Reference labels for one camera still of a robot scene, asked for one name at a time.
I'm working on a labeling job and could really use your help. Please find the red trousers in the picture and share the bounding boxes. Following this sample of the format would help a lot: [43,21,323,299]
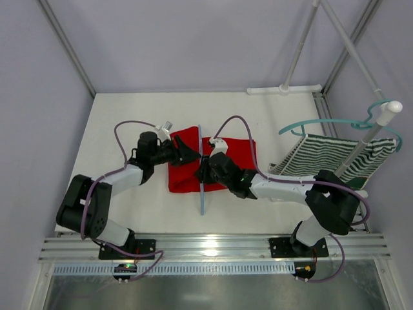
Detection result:
[168,126,256,198]

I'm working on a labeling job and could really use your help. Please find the light blue hanger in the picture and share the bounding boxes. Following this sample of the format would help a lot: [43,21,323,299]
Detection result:
[197,124,205,216]

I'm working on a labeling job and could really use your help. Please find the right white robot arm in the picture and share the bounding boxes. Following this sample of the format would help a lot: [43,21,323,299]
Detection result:
[196,152,359,257]

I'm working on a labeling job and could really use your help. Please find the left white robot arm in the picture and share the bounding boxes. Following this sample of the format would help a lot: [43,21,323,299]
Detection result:
[56,132,200,260]

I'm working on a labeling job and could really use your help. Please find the teal hanger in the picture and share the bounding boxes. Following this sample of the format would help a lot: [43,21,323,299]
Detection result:
[278,99,403,152]

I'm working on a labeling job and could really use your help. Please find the green white striped garment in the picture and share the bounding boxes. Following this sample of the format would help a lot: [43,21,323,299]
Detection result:
[268,134,396,191]

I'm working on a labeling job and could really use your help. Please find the white clothes rack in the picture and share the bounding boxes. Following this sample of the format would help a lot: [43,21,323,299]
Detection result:
[247,0,404,203]

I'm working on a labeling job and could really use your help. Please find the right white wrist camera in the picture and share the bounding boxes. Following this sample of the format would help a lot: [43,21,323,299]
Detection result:
[208,137,228,157]

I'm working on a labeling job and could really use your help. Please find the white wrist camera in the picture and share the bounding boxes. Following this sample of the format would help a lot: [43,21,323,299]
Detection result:
[155,121,173,142]
[208,137,228,157]

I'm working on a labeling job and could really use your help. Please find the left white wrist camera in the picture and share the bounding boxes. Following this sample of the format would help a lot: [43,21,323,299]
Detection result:
[155,121,173,142]

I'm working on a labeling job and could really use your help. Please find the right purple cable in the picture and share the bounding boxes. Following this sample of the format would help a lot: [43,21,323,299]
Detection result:
[212,115,370,284]

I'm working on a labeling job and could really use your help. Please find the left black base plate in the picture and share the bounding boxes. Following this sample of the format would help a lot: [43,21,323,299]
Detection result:
[98,239,156,260]

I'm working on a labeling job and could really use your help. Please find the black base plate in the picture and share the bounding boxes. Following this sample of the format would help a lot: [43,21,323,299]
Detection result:
[268,237,329,258]
[98,239,156,260]

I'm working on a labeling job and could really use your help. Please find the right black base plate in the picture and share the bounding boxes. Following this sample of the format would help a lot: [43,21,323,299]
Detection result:
[268,237,329,258]

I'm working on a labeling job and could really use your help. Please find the slotted cable duct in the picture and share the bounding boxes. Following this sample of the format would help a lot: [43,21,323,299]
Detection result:
[52,261,295,276]

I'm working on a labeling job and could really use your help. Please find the aluminium mounting rail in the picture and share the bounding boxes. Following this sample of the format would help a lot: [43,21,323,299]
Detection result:
[38,231,391,263]

